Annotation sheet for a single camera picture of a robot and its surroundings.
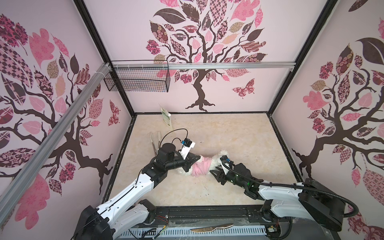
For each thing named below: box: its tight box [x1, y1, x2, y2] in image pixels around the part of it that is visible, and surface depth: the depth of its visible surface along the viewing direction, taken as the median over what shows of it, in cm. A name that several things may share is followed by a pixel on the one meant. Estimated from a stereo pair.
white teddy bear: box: [178, 150, 229, 175], surface depth 79 cm
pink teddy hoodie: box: [191, 157, 212, 178], surface depth 78 cm
